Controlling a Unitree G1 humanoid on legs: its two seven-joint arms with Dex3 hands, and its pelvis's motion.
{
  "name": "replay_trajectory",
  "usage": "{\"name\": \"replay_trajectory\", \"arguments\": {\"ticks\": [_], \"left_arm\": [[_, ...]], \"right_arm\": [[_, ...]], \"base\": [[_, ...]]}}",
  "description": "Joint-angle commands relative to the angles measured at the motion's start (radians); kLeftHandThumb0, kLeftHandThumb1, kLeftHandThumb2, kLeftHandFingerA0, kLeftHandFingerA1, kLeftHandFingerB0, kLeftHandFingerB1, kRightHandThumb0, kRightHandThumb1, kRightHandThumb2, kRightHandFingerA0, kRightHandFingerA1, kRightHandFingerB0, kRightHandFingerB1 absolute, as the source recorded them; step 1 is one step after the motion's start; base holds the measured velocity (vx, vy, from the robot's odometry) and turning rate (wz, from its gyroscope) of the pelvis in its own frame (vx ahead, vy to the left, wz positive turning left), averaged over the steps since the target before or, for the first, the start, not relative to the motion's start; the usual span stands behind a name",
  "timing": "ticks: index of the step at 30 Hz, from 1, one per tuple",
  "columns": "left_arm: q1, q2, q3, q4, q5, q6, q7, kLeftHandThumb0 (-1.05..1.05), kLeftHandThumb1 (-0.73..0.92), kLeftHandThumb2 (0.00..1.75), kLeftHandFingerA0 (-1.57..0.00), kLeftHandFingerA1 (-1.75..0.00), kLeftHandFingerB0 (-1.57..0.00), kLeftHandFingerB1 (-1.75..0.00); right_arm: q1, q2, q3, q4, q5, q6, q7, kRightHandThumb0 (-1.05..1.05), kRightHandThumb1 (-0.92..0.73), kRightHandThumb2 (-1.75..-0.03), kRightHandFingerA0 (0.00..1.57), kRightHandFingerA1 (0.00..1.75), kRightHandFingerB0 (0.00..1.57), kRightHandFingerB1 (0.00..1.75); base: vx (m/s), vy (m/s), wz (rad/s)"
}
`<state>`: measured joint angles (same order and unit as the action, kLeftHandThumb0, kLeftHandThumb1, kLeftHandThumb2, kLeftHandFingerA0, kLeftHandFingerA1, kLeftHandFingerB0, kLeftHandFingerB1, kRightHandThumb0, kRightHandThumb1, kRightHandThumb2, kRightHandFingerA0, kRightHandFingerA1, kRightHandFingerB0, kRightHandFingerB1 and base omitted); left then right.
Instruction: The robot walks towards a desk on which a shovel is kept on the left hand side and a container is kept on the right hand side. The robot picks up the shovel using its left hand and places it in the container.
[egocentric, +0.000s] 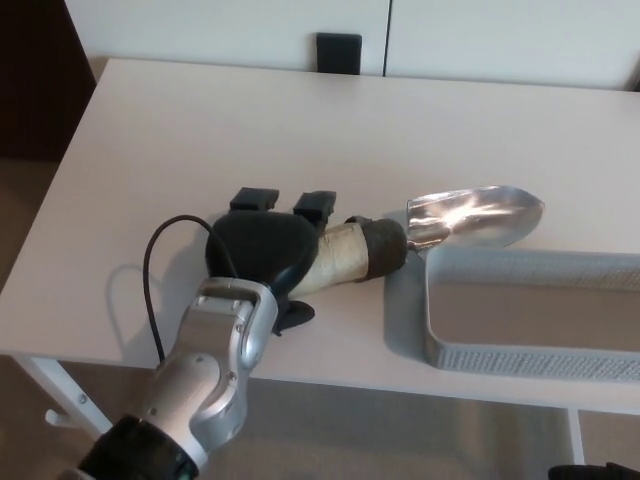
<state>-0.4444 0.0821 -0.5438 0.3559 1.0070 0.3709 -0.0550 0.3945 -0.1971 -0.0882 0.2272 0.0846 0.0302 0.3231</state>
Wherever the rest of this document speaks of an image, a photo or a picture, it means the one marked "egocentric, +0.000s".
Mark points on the white cabinet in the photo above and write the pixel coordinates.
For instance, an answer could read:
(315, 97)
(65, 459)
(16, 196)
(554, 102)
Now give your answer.
(225, 25)

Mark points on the white desk leg hook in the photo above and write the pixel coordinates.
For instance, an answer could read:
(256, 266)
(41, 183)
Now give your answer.
(55, 419)

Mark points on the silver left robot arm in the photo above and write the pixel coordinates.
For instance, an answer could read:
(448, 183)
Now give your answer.
(200, 375)

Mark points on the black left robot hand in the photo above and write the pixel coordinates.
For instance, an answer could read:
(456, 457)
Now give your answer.
(260, 245)

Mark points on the grey plastic basket container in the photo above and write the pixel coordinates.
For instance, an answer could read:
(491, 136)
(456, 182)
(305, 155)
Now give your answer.
(525, 360)

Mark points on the dark brown furniture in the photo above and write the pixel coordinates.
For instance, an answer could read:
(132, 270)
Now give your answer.
(35, 75)

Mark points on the white desk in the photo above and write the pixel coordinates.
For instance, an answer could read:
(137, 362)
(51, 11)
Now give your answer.
(200, 125)

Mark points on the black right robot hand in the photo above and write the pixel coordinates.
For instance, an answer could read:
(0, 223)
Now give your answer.
(595, 472)

